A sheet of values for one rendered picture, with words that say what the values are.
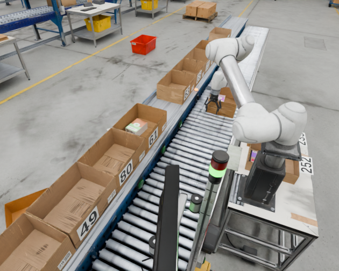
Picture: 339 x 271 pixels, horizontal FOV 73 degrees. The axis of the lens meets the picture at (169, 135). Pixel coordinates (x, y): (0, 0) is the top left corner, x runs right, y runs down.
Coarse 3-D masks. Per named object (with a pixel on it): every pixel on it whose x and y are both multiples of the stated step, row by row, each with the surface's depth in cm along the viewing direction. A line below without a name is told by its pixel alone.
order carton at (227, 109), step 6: (222, 90) 267; (228, 90) 265; (228, 96) 269; (210, 102) 238; (222, 102) 233; (228, 102) 262; (234, 102) 263; (210, 108) 243; (216, 108) 240; (222, 108) 237; (228, 108) 234; (234, 108) 232; (222, 114) 241; (228, 114) 238
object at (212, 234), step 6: (210, 228) 110; (216, 228) 111; (210, 234) 108; (216, 234) 108; (204, 240) 106; (210, 240) 106; (216, 240) 107; (204, 246) 105; (210, 246) 105; (210, 252) 111
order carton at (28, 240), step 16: (16, 224) 114; (32, 224) 123; (0, 240) 108; (16, 240) 118; (32, 240) 122; (48, 240) 122; (64, 240) 107; (0, 256) 111; (16, 256) 116; (32, 256) 116; (48, 256) 116; (64, 256) 111
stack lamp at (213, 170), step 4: (212, 160) 68; (212, 164) 69; (216, 164) 67; (220, 164) 66; (224, 164) 67; (212, 168) 69; (216, 168) 68; (220, 168) 68; (224, 168) 68; (212, 172) 70; (216, 172) 69; (220, 172) 69; (224, 172) 70; (216, 176) 70; (220, 176) 70
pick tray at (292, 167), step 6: (252, 144) 202; (258, 144) 199; (258, 150) 203; (246, 162) 183; (252, 162) 178; (288, 162) 192; (294, 162) 191; (246, 168) 184; (288, 168) 187; (294, 168) 186; (288, 174) 172; (294, 174) 181; (288, 180) 175; (294, 180) 173
